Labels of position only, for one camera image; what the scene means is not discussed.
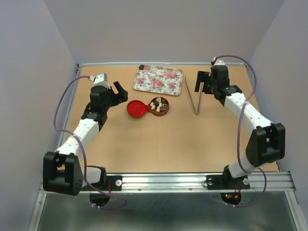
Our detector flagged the metal serving tongs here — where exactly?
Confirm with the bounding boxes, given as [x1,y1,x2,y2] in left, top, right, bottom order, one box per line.
[184,76,202,115]

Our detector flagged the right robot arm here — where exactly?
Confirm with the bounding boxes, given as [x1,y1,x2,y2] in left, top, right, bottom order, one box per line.
[194,64,286,190]

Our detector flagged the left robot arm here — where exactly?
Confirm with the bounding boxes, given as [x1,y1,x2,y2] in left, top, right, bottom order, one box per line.
[43,78,128,195]

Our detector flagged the red tin lid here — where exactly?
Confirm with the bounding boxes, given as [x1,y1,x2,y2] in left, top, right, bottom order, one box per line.
[127,100,149,118]

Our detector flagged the floral rectangular tray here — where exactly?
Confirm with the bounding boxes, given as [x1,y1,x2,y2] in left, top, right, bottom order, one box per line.
[132,64,184,96]

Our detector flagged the red round tin box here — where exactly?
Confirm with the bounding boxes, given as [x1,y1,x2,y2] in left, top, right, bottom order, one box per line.
[148,97,170,116]

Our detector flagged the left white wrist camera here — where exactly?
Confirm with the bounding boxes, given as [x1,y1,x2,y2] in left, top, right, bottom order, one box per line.
[93,73,110,89]

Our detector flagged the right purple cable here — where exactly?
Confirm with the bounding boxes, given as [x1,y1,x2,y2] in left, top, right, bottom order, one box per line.
[213,55,267,208]

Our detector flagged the purple cable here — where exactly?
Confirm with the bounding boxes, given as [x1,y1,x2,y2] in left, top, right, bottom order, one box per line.
[53,76,127,210]
[213,55,267,208]

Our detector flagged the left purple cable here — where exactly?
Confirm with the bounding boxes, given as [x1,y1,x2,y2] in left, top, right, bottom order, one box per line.
[53,76,127,210]

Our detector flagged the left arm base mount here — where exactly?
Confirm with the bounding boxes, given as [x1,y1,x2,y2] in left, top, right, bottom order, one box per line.
[87,166,123,209]

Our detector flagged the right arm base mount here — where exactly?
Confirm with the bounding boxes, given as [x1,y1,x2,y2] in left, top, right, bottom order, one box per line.
[203,174,250,205]

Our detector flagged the aluminium mounting rail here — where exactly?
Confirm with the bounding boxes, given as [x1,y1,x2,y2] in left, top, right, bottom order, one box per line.
[81,171,296,193]

